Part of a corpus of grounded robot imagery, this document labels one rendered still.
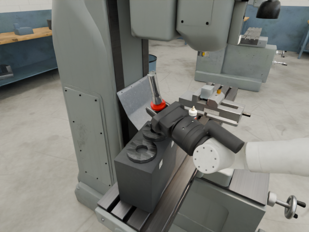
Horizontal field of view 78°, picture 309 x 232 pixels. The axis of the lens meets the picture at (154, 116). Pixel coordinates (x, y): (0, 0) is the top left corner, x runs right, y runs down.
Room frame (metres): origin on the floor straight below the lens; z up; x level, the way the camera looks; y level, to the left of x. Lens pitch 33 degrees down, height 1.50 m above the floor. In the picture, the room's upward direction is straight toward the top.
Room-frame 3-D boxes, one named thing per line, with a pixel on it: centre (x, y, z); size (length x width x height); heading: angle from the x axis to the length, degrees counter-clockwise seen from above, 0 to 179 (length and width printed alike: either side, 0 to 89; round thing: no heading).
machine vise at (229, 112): (0.96, -0.32, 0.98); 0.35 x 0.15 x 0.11; 57
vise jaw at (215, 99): (0.94, -0.34, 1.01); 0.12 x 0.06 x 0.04; 147
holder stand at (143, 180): (0.46, 0.02, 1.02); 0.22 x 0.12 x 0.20; 156
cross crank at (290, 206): (0.57, -0.64, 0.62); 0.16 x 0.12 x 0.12; 59
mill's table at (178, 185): (0.83, -0.21, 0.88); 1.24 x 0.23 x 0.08; 149
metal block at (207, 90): (0.97, -0.29, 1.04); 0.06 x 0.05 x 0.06; 147
